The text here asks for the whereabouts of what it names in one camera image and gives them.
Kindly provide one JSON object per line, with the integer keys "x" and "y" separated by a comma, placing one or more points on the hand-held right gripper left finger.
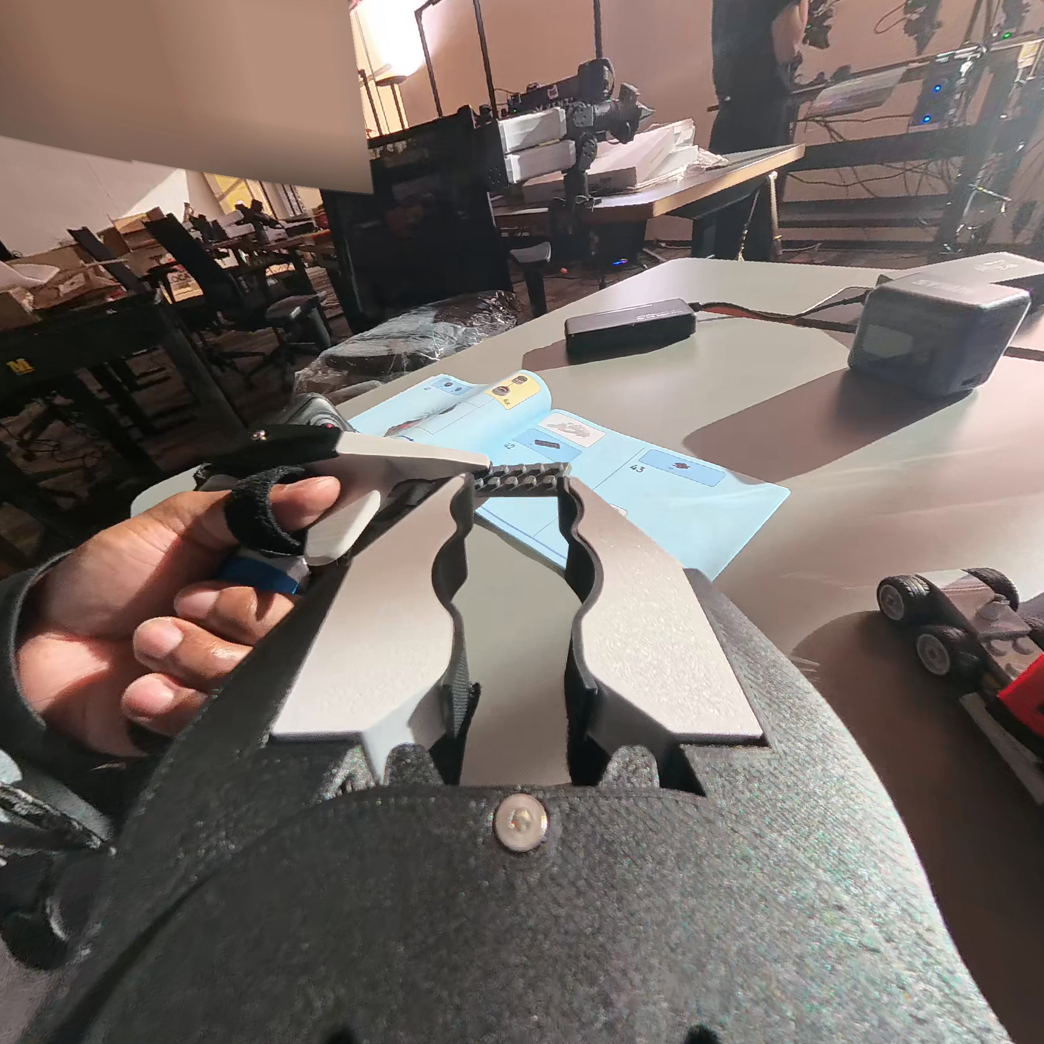
{"x": 367, "y": 652}

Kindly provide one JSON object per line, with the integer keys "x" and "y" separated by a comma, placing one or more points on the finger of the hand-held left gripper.
{"x": 391, "y": 457}

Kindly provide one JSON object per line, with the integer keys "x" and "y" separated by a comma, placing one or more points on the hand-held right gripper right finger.
{"x": 669, "y": 652}

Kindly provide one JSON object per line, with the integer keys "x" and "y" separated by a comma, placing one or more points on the dark grey toy brick plate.
{"x": 522, "y": 479}

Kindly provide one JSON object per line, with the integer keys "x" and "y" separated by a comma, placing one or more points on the red black toy brick truck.
{"x": 979, "y": 628}

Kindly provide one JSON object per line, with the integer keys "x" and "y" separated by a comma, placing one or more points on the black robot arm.
{"x": 599, "y": 106}

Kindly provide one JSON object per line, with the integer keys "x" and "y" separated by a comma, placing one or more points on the grey desk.
{"x": 816, "y": 530}

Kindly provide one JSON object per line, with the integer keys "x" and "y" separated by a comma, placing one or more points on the person's left hand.
{"x": 122, "y": 587}

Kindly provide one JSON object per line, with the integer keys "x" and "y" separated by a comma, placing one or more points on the plastic wrapped black chair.
{"x": 424, "y": 334}

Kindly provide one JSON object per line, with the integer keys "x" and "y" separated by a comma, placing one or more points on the light blue instruction booklet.
{"x": 693, "y": 510}

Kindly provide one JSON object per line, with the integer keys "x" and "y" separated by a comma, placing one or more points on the black high-back office chair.
{"x": 432, "y": 228}

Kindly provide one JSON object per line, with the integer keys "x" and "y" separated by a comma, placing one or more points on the black flat power bank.
{"x": 628, "y": 326}

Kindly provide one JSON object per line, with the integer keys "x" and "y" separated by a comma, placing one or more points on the white cardboard box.
{"x": 538, "y": 163}
{"x": 530, "y": 130}

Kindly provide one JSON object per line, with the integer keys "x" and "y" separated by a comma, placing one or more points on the dark grey cube power station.
{"x": 938, "y": 334}

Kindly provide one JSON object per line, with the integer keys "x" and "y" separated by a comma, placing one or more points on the background wooden table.
{"x": 718, "y": 175}

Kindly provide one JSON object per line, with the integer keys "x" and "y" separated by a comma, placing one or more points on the dark rectangular adapter box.
{"x": 1003, "y": 273}

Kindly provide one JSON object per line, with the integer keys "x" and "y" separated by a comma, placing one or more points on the metal equipment rack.
{"x": 938, "y": 90}

